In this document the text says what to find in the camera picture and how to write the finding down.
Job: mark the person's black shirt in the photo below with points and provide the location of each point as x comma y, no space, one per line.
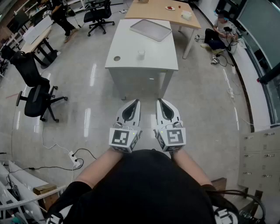
144,186

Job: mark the black office chair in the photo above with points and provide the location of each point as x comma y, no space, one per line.
35,102
98,14

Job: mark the wooden desk with black legs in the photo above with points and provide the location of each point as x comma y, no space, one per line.
32,47

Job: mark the white table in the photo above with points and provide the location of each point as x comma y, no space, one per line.
131,50

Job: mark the black white patterned block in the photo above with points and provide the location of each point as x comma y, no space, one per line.
197,38

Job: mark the cardboard box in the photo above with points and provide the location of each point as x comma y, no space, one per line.
44,188

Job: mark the grey tray with white rim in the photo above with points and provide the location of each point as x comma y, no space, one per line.
151,29

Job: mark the person's right forearm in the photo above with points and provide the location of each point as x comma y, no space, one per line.
190,166

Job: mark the light wooden table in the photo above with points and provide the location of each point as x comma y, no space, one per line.
153,11

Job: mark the person's left forearm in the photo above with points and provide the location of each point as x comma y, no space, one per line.
98,166

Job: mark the white shelf frame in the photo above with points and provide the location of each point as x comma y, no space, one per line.
22,172

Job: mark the black monitor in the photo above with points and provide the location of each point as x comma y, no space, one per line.
20,18

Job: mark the beige locker cabinet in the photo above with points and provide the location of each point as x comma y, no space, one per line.
258,157

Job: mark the white power strip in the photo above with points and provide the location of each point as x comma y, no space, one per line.
74,158

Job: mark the white tissue box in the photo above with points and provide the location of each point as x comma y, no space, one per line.
186,15

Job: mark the white plate with red food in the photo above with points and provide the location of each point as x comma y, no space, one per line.
170,8

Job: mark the white floor device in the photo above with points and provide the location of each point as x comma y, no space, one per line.
214,59

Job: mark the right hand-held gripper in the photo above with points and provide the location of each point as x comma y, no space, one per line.
173,136

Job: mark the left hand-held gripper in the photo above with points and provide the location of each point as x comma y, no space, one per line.
119,136

